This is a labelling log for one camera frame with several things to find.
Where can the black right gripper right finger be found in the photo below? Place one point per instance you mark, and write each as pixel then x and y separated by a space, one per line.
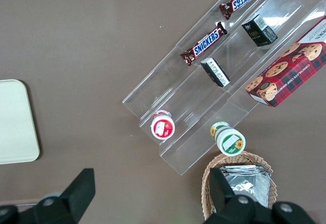
pixel 221 193

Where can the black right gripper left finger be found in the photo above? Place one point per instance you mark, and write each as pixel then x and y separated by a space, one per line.
pixel 74 196

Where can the light wicker basket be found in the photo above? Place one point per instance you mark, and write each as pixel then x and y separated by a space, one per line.
pixel 207 183

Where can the beige plastic tray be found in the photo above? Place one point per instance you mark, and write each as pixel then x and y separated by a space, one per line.
pixel 15 122

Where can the silver foil container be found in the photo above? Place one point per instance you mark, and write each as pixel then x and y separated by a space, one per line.
pixel 249 185

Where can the green lid sunflower cup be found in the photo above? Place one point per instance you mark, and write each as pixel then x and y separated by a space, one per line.
pixel 230 142

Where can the red lid yogurt cup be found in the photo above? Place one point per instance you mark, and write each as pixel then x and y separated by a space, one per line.
pixel 163 128

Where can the clear acrylic stepped shelf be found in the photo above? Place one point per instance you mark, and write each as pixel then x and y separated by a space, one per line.
pixel 193 86

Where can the small black box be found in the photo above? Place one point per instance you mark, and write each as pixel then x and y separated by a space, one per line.
pixel 216 72
pixel 257 31

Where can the red tartan cookie box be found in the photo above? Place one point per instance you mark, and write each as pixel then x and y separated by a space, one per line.
pixel 293 73

